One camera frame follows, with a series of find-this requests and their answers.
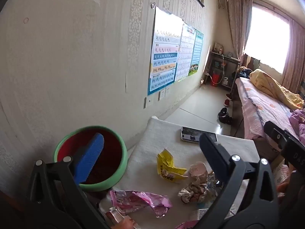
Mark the smartphone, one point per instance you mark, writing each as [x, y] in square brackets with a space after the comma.
[190, 134]

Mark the dark blue clothing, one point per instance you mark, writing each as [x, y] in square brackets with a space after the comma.
[245, 72]

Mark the lemon yellow wrapper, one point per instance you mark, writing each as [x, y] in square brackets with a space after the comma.
[166, 169]

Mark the small pink wrapper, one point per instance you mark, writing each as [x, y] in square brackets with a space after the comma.
[188, 225]

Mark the black shoes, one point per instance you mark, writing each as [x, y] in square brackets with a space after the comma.
[225, 116]

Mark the pink curtain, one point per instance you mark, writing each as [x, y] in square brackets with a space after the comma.
[238, 23]
[295, 57]

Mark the pink brown packet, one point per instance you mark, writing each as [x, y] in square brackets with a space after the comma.
[116, 218]

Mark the red bucket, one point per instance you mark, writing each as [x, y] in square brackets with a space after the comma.
[215, 80]

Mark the purple cloth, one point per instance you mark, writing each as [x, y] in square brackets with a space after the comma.
[297, 124]

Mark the red trash bin green rim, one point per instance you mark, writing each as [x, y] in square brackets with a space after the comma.
[109, 157]

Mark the white round-hole wall socket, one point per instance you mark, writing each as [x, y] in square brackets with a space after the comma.
[148, 102]

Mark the crumpled pale pink wrapper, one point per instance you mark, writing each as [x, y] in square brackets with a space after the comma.
[197, 169]

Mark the person's right hand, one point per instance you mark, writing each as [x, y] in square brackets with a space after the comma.
[286, 189]

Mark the window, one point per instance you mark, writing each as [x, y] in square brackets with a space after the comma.
[266, 33]

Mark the green wall poster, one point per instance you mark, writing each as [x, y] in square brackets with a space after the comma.
[196, 52]

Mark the white blue foil wrapper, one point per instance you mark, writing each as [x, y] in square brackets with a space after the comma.
[193, 192]

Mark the yellow blanket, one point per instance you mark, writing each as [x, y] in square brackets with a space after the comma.
[269, 83]

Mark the red shoes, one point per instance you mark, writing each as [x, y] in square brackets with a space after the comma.
[227, 101]

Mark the white grid wall poster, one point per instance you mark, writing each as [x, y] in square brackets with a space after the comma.
[185, 52]

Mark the pink foil wrapper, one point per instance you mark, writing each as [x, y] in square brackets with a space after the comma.
[143, 200]

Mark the blue bordered wall poster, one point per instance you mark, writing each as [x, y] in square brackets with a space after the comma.
[164, 52]

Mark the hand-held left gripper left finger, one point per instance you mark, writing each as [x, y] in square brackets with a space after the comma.
[91, 156]

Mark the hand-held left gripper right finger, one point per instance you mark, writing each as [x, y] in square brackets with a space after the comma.
[214, 152]

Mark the bed with pink quilt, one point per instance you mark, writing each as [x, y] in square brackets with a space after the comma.
[259, 107]

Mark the metal shelf rack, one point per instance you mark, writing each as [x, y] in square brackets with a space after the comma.
[228, 62]

